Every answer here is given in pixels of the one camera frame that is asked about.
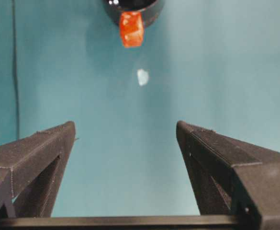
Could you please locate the blue-green table cloth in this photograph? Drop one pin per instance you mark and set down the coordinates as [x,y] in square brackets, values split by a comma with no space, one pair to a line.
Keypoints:
[130,143]

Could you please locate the small white paper scrap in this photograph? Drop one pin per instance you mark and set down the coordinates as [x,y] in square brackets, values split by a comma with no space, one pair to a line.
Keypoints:
[142,77]

